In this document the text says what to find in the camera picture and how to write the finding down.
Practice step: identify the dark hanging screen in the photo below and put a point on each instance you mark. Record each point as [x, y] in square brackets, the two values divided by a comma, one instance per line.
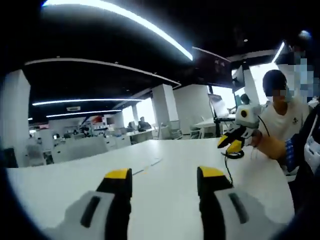
[212, 66]

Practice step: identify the white desk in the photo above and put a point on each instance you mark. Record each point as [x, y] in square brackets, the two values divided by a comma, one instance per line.
[162, 180]

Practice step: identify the wide white pillar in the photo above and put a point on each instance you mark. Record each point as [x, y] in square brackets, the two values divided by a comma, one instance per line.
[15, 112]

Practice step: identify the person's dark jacket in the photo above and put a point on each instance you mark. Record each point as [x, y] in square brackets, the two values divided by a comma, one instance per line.
[306, 190]

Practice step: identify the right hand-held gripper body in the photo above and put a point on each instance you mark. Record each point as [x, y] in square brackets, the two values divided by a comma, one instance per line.
[246, 116]

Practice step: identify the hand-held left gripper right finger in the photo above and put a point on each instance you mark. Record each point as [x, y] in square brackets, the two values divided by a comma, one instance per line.
[220, 207]

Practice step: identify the black cabinet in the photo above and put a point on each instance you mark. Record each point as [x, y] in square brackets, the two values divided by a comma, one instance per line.
[10, 157]

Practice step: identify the long curved ceiling light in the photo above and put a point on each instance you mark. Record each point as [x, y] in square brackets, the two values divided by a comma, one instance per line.
[125, 17]

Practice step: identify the long straight ceiling light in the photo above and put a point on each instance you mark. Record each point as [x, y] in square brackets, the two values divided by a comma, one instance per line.
[87, 101]

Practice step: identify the short straight ceiling light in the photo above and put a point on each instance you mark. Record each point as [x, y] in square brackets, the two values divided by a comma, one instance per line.
[82, 113]

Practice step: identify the white worn chest device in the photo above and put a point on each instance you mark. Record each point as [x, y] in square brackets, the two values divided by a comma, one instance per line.
[312, 152]

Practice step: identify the white low cabinet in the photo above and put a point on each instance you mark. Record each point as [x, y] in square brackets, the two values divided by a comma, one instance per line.
[80, 150]

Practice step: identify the ceiling air vent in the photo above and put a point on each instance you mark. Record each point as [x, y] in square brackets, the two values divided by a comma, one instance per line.
[74, 108]

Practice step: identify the slim white pillar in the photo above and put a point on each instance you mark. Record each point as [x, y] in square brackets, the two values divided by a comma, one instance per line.
[165, 110]

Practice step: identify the white round table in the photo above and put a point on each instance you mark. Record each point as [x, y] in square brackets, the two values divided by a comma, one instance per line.
[210, 123]

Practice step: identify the person's right hand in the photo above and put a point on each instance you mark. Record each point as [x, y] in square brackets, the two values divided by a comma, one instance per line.
[257, 140]

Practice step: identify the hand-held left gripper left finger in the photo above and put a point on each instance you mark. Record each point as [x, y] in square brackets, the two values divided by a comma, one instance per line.
[105, 207]

